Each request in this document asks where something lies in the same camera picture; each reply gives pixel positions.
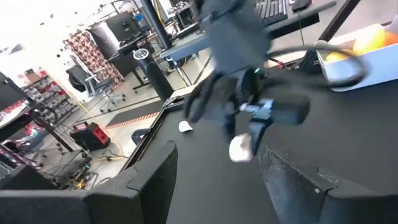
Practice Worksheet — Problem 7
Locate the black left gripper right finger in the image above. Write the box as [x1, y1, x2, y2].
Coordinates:
[257, 144, 398, 224]

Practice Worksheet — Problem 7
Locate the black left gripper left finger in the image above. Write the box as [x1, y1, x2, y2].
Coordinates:
[0, 140, 178, 224]

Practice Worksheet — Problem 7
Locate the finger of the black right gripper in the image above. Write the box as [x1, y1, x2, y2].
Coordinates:
[248, 119, 273, 156]
[222, 102, 239, 142]

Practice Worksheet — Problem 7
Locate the white garlic bulb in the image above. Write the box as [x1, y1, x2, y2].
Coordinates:
[228, 133, 253, 163]

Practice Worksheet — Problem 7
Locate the large white garlic cluster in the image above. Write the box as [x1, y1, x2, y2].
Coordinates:
[178, 120, 194, 133]

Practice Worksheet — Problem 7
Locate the yellow lemon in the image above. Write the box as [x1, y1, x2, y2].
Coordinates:
[353, 26, 386, 54]
[325, 51, 348, 63]

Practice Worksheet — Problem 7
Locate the black table mat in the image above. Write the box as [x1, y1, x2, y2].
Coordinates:
[124, 68, 398, 224]

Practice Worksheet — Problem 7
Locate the grey desk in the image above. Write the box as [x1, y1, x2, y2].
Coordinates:
[160, 0, 337, 62]

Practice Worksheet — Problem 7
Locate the red and black tool case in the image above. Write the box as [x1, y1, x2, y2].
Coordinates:
[70, 121, 111, 152]

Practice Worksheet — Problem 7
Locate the backlit black keyboard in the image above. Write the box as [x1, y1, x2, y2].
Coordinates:
[254, 0, 289, 22]

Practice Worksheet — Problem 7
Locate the black tower fan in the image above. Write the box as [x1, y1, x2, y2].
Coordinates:
[132, 48, 175, 103]

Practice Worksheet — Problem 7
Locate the black hazard-striped floor mat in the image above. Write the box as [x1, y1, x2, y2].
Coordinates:
[104, 101, 164, 131]

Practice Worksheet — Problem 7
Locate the black computer mouse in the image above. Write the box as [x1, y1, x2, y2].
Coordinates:
[291, 0, 313, 12]

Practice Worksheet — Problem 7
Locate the black office chair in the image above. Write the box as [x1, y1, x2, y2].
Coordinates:
[66, 65, 126, 113]

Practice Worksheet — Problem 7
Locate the shelf with parts bins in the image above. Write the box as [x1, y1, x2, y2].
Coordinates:
[21, 70, 78, 125]

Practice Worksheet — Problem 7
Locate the clear plastic bin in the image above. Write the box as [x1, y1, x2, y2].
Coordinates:
[316, 24, 398, 93]

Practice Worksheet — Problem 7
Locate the patterned fabric panel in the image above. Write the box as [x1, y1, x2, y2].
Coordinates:
[63, 30, 125, 91]

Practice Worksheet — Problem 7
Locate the black metal table frame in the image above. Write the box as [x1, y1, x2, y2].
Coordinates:
[119, 93, 200, 174]

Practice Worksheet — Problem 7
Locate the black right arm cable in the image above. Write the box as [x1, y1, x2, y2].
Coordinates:
[266, 45, 368, 88]

